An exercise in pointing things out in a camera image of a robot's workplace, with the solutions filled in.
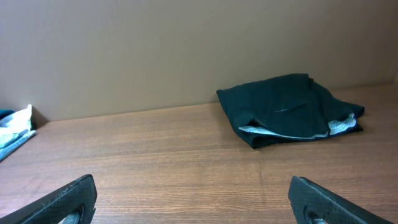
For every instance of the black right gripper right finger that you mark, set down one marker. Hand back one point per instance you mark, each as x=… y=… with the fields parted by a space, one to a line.
x=311 y=204

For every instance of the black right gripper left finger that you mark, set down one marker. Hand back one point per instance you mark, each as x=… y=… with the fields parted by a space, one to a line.
x=72 y=203

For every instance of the light blue denim shorts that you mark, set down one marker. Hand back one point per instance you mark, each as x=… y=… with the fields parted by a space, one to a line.
x=12 y=142

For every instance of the white garment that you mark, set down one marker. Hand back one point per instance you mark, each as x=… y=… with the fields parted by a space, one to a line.
x=17 y=122

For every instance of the folded dark green garment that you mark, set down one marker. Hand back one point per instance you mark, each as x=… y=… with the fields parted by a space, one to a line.
x=285 y=109

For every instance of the blue shirt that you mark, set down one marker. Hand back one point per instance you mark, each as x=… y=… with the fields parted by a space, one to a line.
x=5 y=113

